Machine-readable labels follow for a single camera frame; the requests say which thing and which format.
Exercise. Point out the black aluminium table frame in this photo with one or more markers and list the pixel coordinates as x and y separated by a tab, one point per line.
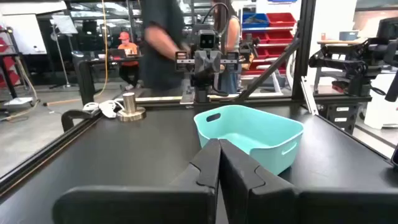
303	46

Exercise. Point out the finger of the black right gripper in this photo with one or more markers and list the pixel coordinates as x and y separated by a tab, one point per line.
200	60
214	60

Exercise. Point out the black background robot arm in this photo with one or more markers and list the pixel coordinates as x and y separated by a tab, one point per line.
351	67

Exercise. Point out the blue storage bin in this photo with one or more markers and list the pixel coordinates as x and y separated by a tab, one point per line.
255	21

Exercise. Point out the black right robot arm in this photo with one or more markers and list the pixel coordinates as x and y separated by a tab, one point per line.
202	93

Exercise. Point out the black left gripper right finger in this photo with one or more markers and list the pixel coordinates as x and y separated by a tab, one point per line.
280	205

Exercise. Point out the white board on stand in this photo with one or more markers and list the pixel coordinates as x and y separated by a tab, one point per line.
63	25

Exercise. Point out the teal plastic bin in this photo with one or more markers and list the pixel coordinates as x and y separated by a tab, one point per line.
273	155

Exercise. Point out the black clamp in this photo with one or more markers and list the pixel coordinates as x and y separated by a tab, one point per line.
71	115

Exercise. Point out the red black cart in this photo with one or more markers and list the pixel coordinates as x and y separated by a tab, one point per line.
6	46

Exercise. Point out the white panel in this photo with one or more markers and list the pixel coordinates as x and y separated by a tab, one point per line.
25	34

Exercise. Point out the black desk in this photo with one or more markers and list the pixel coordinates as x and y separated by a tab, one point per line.
85	81

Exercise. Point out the dark laptop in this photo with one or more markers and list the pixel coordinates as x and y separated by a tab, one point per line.
117	53

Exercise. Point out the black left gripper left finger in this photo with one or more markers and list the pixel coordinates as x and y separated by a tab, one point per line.
140	205

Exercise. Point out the person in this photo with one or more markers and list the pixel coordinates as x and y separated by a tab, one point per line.
158	62
233	31
129	49

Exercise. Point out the white cabinet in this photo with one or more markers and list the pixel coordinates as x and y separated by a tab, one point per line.
379	109

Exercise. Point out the black drawer unit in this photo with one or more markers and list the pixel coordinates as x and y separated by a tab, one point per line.
340	118

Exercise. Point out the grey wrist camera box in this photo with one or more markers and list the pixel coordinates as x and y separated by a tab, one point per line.
207	40

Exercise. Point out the red storage bin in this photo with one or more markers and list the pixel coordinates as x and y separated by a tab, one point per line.
281	19
259	38
273	52
280	36

